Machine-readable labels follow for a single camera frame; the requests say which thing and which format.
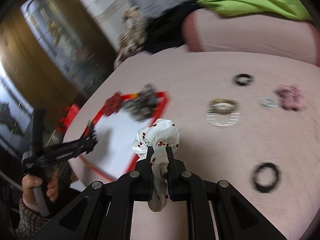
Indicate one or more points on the brown patterned blanket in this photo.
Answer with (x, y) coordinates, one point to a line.
(131, 35)

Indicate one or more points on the green blanket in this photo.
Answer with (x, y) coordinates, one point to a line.
(262, 2)

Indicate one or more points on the person's left forearm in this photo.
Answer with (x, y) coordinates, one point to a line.
(31, 218)

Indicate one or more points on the leopard print scrunchie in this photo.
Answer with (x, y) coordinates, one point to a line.
(222, 105)

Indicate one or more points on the white cherry print scrunchie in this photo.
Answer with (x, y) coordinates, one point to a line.
(160, 130)

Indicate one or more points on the red bag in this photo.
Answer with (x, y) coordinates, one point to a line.
(68, 117)

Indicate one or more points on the pink bolster pillow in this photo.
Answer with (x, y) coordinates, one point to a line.
(250, 37)

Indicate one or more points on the grey sheer scrunchie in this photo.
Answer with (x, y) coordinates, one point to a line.
(142, 102)

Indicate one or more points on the pink plaid scrunchie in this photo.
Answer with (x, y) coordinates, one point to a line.
(291, 97)

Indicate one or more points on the red dotted scrunchie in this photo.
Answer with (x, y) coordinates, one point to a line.
(113, 105)

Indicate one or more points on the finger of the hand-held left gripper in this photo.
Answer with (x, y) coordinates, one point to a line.
(72, 151)

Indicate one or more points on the person's left hand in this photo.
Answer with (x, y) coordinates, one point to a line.
(52, 187)

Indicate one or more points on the wooden door with glass panel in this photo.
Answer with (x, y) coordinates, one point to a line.
(37, 55)

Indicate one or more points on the black cloth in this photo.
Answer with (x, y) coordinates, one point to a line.
(165, 35)

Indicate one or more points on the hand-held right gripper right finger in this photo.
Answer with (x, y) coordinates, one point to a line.
(175, 173)

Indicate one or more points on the red tray box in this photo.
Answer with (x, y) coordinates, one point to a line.
(117, 135)

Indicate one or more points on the white paper box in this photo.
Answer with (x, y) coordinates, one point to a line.
(80, 186)

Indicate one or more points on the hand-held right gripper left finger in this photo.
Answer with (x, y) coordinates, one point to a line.
(147, 172)

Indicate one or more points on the small black scrunchie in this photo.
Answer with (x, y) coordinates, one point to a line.
(237, 80)

